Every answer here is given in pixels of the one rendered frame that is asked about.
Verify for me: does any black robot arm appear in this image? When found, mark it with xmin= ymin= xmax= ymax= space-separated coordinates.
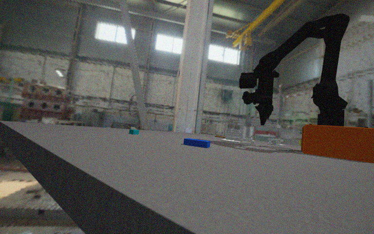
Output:
xmin=239 ymin=13 xmax=350 ymax=126

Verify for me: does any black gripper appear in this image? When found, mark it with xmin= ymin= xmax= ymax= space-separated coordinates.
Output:
xmin=253 ymin=86 xmax=273 ymax=125

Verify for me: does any small teal block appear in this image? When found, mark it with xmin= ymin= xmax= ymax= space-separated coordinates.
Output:
xmin=129 ymin=130 xmax=139 ymax=135

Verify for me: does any blue rectangular block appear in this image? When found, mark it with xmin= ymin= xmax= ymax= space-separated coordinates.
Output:
xmin=184 ymin=138 xmax=210 ymax=148

